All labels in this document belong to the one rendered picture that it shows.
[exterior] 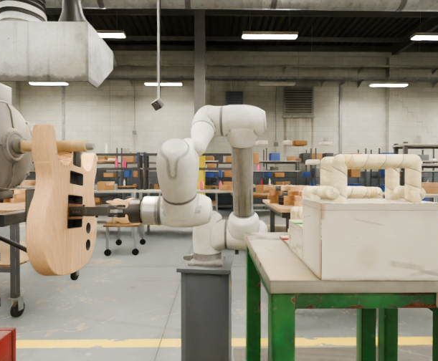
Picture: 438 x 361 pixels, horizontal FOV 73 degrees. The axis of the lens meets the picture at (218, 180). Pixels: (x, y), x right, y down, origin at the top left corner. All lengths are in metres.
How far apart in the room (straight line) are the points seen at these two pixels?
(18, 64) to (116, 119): 11.84
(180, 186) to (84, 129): 12.32
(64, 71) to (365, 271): 0.83
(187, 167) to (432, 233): 0.58
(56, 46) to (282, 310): 0.81
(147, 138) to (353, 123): 8.27
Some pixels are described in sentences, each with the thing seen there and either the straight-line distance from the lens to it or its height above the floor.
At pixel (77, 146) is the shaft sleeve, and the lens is 0.94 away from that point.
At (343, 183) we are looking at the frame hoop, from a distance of 0.72.
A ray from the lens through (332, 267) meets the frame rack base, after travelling 0.73.
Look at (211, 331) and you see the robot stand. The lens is 1.68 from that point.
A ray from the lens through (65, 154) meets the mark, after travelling 1.02.
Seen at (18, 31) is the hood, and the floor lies 1.50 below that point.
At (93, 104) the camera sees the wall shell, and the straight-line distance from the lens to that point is 13.11.
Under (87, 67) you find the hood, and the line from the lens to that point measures 0.81.
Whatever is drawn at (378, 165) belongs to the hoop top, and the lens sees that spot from 0.76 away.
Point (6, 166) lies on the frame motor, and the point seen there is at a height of 1.19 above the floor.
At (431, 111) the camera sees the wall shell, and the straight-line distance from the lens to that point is 14.97.
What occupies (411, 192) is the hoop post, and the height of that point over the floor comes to 1.13.
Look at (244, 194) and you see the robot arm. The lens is 1.44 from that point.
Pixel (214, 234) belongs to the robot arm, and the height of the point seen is 0.86.
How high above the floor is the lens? 1.16
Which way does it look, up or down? 1 degrees down
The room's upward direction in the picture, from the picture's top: straight up
